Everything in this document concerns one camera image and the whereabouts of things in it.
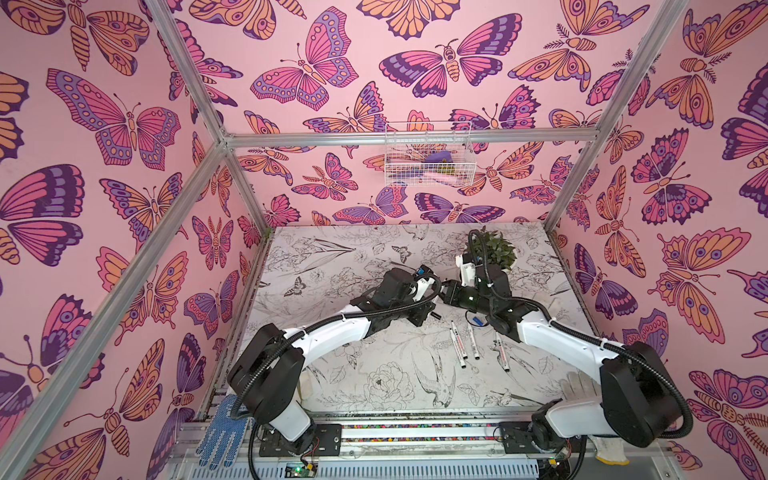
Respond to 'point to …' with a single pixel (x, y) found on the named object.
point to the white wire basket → (429, 154)
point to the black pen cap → (433, 314)
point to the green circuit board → (299, 470)
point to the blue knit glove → (225, 437)
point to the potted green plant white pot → (490, 248)
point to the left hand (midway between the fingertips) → (436, 302)
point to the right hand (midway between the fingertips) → (433, 283)
